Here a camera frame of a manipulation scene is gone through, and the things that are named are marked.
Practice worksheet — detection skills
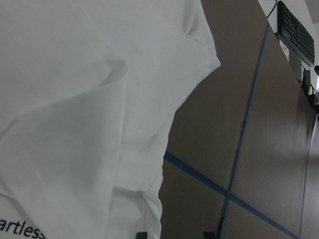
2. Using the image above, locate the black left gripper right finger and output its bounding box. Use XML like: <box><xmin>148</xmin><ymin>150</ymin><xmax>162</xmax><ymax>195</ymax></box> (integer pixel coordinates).
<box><xmin>203</xmin><ymin>232</ymin><xmax>215</xmax><ymax>239</ymax></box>

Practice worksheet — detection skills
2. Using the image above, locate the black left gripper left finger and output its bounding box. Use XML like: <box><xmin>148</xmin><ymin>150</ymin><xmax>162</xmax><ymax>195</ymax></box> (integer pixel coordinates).
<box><xmin>136</xmin><ymin>232</ymin><xmax>148</xmax><ymax>239</ymax></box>

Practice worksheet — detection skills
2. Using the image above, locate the white long-sleeve text shirt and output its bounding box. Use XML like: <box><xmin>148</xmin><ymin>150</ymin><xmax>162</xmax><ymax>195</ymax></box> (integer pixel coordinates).
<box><xmin>0</xmin><ymin>0</ymin><xmax>220</xmax><ymax>239</ymax></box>

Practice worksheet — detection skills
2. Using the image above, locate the black keyboard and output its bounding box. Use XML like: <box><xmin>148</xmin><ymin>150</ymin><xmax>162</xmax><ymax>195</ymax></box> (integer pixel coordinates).
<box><xmin>277</xmin><ymin>1</ymin><xmax>315</xmax><ymax>66</ymax></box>

